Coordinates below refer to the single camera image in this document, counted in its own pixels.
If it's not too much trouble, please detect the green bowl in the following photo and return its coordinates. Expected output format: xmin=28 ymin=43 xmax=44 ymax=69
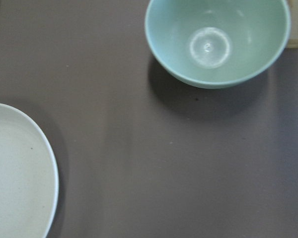
xmin=145 ymin=0 xmax=291 ymax=89

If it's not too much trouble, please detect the cream round plate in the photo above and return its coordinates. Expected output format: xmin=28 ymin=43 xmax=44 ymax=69
xmin=0 ymin=103 xmax=59 ymax=238

